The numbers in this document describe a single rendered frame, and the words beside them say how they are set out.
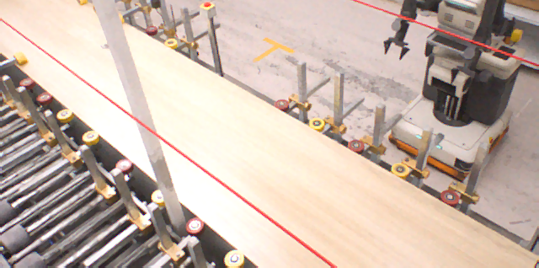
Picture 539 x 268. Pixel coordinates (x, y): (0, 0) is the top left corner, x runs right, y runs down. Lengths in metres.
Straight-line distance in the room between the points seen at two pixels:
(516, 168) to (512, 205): 0.35
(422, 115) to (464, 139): 0.34
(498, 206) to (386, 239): 1.54
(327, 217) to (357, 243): 0.18
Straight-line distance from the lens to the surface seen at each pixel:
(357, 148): 2.38
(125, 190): 2.17
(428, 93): 3.63
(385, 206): 2.17
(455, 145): 3.38
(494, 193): 3.55
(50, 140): 2.92
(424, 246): 2.08
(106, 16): 1.56
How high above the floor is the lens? 2.61
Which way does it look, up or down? 42 degrees down
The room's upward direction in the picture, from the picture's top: 5 degrees counter-clockwise
